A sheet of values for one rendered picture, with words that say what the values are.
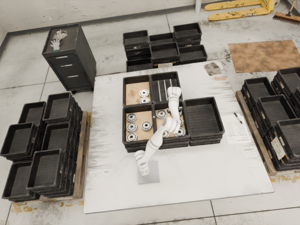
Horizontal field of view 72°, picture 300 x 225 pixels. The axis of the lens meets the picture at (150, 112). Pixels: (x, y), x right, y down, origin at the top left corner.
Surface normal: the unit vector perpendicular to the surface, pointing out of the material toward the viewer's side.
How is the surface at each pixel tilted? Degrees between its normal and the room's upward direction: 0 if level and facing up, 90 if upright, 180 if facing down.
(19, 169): 0
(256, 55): 0
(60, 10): 90
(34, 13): 90
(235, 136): 0
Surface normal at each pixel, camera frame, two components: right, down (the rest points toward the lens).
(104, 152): -0.11, -0.56
